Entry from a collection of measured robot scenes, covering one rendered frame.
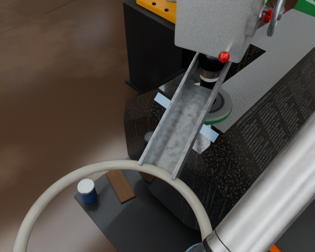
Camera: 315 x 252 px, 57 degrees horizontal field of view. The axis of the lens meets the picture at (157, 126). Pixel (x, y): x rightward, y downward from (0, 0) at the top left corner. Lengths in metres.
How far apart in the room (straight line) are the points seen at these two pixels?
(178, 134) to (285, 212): 0.52
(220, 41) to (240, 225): 0.56
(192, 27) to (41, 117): 1.82
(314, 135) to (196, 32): 0.52
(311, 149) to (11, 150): 2.12
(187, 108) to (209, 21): 0.29
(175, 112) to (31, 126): 1.65
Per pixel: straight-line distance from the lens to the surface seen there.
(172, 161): 0.91
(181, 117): 0.97
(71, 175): 0.89
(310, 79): 1.62
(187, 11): 0.90
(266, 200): 0.50
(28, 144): 2.36
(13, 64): 3.18
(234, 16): 0.86
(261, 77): 1.40
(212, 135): 1.13
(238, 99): 1.26
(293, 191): 0.50
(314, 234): 2.03
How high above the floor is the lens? 1.71
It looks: 49 degrees down
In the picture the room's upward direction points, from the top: straight up
